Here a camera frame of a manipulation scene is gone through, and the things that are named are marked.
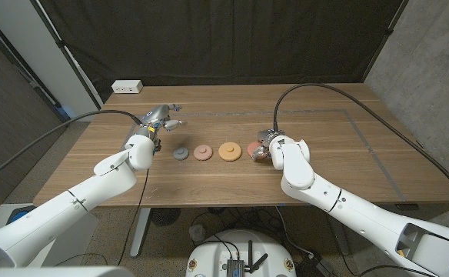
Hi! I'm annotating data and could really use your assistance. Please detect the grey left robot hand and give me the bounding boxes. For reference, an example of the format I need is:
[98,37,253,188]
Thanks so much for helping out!
[138,102,188,135]

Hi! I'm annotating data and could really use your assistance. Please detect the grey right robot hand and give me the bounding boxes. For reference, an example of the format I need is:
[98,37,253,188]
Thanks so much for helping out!
[251,128,287,162]

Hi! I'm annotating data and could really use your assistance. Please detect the coral red disk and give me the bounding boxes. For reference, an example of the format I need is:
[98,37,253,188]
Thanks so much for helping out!
[247,141,264,159]

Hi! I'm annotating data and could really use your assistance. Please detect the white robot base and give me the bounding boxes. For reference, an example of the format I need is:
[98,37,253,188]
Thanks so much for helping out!
[185,229,298,277]

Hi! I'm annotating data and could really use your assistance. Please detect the white power strip box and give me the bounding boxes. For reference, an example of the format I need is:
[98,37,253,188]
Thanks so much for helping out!
[111,79,144,95]

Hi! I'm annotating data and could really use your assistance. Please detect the large orange disk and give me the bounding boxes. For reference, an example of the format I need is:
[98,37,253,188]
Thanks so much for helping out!
[218,142,243,162]

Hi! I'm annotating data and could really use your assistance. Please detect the small dark grey disk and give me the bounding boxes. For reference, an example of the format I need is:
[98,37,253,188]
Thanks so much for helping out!
[172,147,190,161]

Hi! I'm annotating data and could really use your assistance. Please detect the dusty pink disk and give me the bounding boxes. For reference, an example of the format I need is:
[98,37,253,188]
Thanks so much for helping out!
[193,144,214,162]

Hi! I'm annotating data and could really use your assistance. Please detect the round black floor fan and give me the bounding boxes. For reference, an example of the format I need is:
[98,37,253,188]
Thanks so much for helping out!
[150,207,181,227]

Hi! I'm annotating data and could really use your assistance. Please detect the black backdrop curtain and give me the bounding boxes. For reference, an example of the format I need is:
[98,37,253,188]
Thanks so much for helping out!
[30,0,408,103]

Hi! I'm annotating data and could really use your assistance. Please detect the metal table leg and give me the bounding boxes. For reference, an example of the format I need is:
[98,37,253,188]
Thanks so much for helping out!
[325,219,351,257]
[130,207,152,258]

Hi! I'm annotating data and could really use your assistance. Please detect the black backdrop stand pole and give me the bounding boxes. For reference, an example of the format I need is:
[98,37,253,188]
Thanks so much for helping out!
[30,0,102,111]
[361,0,410,84]

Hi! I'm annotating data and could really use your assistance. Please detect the round grey floor object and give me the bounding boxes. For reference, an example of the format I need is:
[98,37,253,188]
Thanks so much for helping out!
[188,224,207,243]

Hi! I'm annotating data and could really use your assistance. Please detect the grey box with black antennas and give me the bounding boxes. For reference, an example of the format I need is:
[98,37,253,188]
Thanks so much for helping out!
[224,240,270,277]

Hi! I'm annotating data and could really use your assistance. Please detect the black floor power strip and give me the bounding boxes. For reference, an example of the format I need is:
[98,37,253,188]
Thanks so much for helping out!
[295,253,335,277]

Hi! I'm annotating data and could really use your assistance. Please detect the blue foot pedal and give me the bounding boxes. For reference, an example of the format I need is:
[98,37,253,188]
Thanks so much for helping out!
[7,205,29,224]

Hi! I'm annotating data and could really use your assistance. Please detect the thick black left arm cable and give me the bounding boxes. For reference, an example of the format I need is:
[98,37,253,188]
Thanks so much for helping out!
[0,109,143,188]

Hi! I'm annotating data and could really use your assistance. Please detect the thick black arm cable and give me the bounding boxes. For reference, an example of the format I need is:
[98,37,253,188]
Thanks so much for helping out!
[0,109,143,188]
[272,82,449,209]

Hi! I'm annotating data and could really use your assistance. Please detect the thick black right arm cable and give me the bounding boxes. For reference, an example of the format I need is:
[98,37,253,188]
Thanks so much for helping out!
[272,82,449,209]

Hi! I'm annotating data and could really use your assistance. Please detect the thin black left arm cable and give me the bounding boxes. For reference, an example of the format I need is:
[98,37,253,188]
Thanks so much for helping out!
[115,168,151,267]

